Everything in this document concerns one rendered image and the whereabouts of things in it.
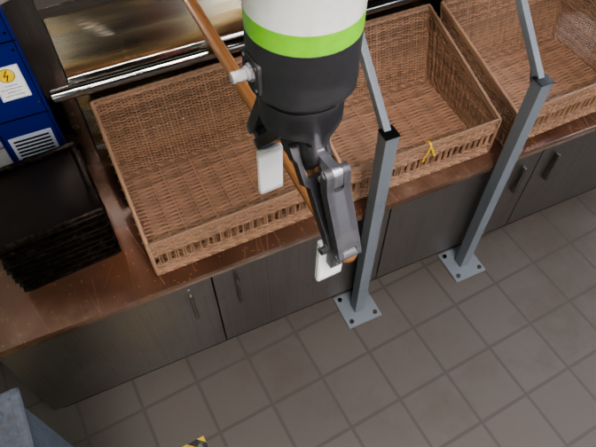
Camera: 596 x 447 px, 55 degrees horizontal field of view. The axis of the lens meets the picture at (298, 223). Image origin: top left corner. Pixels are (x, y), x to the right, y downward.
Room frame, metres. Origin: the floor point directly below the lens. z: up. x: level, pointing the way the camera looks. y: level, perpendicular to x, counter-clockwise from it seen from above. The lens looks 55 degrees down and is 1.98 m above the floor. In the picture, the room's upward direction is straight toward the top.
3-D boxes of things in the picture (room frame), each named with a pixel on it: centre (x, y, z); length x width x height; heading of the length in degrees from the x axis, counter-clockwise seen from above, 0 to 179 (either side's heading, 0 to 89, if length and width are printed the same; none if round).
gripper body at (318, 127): (0.37, 0.00, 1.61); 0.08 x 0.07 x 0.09; 28
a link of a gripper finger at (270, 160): (0.43, 0.03, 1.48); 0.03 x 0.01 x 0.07; 118
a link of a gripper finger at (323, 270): (0.31, -0.03, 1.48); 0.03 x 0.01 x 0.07; 118
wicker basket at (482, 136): (1.39, -0.29, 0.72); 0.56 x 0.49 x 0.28; 114
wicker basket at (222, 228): (1.14, 0.25, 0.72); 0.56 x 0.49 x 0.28; 116
